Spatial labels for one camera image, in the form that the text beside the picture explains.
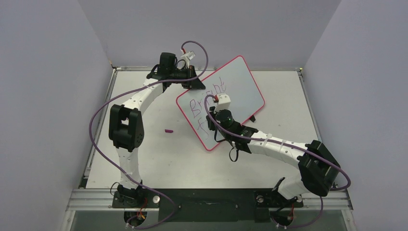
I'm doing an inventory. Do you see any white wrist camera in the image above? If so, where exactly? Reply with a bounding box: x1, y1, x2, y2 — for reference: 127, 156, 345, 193
180, 51, 195, 67
213, 93, 231, 113

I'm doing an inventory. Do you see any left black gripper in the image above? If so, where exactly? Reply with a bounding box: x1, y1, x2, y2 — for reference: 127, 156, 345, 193
170, 66, 206, 90

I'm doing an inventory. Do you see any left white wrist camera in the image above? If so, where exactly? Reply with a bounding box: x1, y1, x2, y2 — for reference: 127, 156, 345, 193
180, 51, 195, 67

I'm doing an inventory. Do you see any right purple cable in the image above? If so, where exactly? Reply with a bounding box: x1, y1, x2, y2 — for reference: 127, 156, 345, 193
204, 94, 352, 230

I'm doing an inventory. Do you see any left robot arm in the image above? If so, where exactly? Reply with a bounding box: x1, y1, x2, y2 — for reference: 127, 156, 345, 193
108, 51, 205, 207

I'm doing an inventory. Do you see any pink-framed whiteboard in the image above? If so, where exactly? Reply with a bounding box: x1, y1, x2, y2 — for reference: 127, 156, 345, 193
176, 55, 265, 151

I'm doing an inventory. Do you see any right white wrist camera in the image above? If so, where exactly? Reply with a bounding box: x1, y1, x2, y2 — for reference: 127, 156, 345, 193
213, 93, 231, 113

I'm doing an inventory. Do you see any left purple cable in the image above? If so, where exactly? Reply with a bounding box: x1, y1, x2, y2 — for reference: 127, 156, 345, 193
89, 40, 209, 230

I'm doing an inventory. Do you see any aluminium front rail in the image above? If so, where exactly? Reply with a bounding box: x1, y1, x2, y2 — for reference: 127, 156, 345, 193
65, 191, 354, 212

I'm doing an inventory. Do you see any purple cable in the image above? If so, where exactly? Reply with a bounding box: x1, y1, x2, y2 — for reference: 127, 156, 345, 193
204, 94, 352, 230
89, 40, 209, 230

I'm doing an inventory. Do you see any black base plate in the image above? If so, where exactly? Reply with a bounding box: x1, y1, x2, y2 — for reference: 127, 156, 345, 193
112, 189, 304, 223

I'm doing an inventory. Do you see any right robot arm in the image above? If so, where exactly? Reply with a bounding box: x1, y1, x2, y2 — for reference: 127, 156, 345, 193
206, 106, 340, 205

